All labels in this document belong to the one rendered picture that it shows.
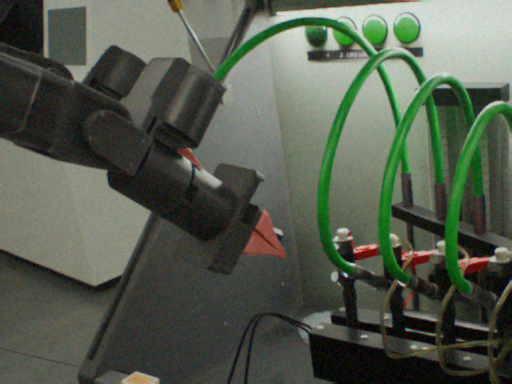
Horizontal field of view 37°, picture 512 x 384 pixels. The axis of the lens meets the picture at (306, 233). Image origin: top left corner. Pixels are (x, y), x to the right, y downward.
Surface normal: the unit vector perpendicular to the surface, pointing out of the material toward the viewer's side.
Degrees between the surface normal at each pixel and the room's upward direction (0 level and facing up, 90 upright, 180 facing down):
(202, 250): 46
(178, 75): 90
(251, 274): 90
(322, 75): 90
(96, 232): 90
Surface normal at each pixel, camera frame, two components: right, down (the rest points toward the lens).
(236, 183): -0.63, -0.42
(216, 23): -0.50, 0.36
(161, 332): 0.81, 0.11
